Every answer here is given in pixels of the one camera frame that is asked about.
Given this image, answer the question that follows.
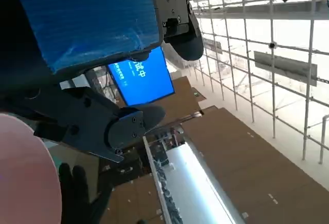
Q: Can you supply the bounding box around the blue monitor screen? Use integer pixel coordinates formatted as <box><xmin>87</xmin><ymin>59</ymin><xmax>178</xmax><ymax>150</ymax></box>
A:
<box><xmin>107</xmin><ymin>46</ymin><xmax>176</xmax><ymax>106</ymax></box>

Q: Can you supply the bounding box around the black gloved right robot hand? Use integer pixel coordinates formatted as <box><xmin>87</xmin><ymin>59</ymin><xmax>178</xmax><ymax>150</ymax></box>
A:
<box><xmin>58</xmin><ymin>162</ymin><xmax>114</xmax><ymax>224</ymax></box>

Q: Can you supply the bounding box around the pink bowl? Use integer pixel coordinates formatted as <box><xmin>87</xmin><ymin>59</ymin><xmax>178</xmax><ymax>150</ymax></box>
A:
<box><xmin>0</xmin><ymin>113</ymin><xmax>63</xmax><ymax>224</ymax></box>

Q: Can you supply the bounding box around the white metal grid frame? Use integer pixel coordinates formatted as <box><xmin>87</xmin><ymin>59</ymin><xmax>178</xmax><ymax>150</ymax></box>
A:
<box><xmin>151</xmin><ymin>0</ymin><xmax>329</xmax><ymax>164</ymax></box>

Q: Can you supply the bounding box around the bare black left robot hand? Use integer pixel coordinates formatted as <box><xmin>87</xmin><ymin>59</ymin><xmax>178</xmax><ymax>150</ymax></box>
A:
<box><xmin>0</xmin><ymin>0</ymin><xmax>204</xmax><ymax>163</ymax></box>

